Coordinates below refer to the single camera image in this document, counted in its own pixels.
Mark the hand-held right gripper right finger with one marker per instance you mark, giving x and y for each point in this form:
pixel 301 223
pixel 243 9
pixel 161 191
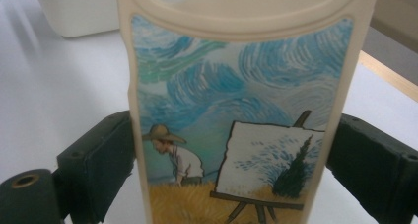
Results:
pixel 371 171

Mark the beige shelf unit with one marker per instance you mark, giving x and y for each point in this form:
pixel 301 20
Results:
pixel 397 16

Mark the beige painted phone case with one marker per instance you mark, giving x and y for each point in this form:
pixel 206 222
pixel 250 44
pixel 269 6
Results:
pixel 230 86

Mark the white plastic bin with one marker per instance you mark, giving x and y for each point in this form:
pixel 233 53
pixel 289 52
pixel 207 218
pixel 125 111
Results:
pixel 75 10

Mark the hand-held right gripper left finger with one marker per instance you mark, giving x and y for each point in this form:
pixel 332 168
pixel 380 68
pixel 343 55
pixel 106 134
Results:
pixel 95 171

